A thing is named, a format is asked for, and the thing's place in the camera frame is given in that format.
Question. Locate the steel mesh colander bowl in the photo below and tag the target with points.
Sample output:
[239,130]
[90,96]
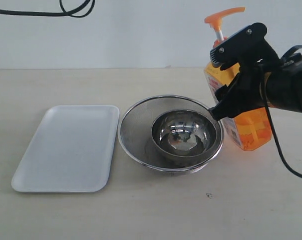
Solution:
[134,133]

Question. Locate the white rectangular plastic tray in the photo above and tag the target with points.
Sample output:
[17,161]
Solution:
[70,151]

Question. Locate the orange pump soap bottle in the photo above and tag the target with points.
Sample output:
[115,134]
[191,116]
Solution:
[249,130]

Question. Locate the small stainless steel bowl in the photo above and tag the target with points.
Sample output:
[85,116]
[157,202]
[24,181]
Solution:
[183,134]

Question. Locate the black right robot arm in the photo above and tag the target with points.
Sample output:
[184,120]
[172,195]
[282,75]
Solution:
[284,83]

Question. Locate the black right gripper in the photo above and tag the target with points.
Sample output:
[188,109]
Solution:
[247,91]

